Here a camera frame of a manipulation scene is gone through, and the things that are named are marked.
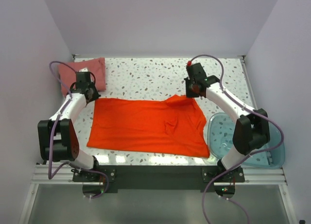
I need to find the orange t shirt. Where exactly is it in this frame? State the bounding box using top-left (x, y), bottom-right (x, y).
top-left (87, 95), bottom-right (210, 158)

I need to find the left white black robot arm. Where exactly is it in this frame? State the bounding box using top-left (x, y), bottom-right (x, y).
top-left (37, 69), bottom-right (101, 181)

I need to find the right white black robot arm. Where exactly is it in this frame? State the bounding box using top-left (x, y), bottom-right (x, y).
top-left (184, 61), bottom-right (270, 182)

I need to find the folded pink t shirt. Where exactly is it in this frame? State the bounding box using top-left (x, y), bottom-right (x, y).
top-left (58, 57), bottom-right (106, 91)

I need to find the clear blue plastic bin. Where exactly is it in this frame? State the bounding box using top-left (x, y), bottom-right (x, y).
top-left (207, 113), bottom-right (285, 169)

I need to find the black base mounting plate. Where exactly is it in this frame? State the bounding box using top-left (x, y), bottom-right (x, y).
top-left (72, 164), bottom-right (245, 193)

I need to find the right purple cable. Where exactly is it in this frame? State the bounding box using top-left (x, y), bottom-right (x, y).
top-left (190, 54), bottom-right (285, 224)

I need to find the purple cable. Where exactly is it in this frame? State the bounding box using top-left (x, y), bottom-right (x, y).
top-left (190, 54), bottom-right (285, 224)
top-left (48, 61), bottom-right (110, 199)

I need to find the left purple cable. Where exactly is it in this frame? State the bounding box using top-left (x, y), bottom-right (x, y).
top-left (48, 61), bottom-right (110, 199)

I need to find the aluminium frame rail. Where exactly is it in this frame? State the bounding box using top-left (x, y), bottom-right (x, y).
top-left (19, 54), bottom-right (299, 224)

